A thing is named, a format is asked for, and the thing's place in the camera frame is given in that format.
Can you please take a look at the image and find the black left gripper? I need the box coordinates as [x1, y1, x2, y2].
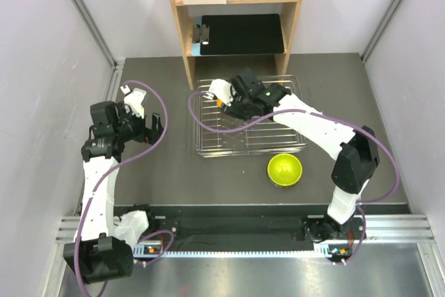
[113, 102, 165, 145]

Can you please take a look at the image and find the black clipboard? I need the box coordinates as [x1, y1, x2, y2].
[191, 14, 285, 56]

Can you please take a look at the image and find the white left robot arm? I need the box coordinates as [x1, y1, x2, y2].
[63, 101, 163, 284]

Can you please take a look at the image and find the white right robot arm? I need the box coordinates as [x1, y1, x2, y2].
[209, 70, 380, 242]

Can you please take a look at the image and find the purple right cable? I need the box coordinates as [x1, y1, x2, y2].
[188, 90, 401, 265]

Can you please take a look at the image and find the green bowl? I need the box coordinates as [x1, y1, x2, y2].
[266, 153, 303, 188]

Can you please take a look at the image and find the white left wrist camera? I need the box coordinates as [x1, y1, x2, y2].
[120, 85, 147, 119]

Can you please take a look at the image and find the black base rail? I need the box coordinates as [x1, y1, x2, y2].
[114, 204, 409, 252]

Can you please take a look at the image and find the metal wire dish rack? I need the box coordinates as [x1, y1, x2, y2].
[191, 79, 307, 157]

